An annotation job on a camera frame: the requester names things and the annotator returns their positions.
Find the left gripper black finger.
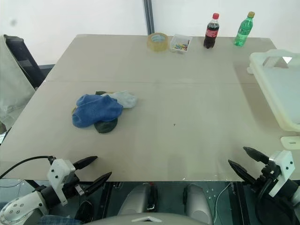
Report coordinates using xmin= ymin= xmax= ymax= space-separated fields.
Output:
xmin=84 ymin=171 xmax=113 ymax=196
xmin=72 ymin=156 xmax=98 ymax=171

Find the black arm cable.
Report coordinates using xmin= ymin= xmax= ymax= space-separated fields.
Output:
xmin=0 ymin=155 xmax=56 ymax=179
xmin=257 ymin=177 xmax=281 ymax=207

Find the thin white cable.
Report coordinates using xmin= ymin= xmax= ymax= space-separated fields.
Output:
xmin=215 ymin=182 xmax=232 ymax=212

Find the white plastic bin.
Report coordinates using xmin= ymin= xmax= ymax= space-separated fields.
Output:
xmin=246 ymin=49 xmax=300 ymax=132

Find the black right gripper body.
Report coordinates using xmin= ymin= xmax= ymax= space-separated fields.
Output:
xmin=255 ymin=158 xmax=281 ymax=188

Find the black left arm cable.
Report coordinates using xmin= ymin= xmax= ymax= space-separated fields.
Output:
xmin=0 ymin=155 xmax=56 ymax=179

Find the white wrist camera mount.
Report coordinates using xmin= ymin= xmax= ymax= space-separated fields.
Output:
xmin=268 ymin=150 xmax=295 ymax=198
xmin=46 ymin=158 xmax=76 ymax=206

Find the blue ankle sock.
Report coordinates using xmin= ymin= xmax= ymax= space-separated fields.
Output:
xmin=71 ymin=96 xmax=124 ymax=128
xmin=76 ymin=94 xmax=118 ymax=112

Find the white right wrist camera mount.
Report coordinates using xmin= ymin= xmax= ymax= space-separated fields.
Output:
xmin=268 ymin=150 xmax=295 ymax=198

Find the black mesh office chair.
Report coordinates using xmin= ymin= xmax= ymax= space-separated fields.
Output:
xmin=4 ymin=34 xmax=56 ymax=91

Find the green plastic soda bottle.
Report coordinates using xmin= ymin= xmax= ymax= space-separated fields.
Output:
xmin=232 ymin=11 xmax=256 ymax=47

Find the light grey ankle sock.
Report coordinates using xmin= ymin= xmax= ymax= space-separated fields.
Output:
xmin=108 ymin=90 xmax=139 ymax=109

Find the cola bottle with red cap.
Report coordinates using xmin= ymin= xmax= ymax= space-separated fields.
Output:
xmin=202 ymin=13 xmax=221 ymax=50

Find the clear packing tape roll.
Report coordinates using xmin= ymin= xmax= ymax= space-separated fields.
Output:
xmin=147 ymin=32 xmax=170 ymax=53

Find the grey aluminium post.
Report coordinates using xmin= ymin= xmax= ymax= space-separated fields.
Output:
xmin=143 ymin=0 xmax=156 ymax=36

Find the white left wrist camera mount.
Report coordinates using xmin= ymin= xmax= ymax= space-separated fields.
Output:
xmin=46 ymin=158 xmax=76 ymax=206

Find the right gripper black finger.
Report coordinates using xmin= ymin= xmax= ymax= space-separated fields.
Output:
xmin=243 ymin=146 xmax=268 ymax=165
xmin=228 ymin=159 xmax=257 ymax=188

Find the clear box of coloured clips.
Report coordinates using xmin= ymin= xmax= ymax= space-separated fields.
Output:
xmin=169 ymin=34 xmax=194 ymax=55

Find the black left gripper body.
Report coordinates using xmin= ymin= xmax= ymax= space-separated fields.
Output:
xmin=62 ymin=169 xmax=90 ymax=200

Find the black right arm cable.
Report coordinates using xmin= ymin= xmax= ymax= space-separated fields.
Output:
xmin=257 ymin=177 xmax=281 ymax=207

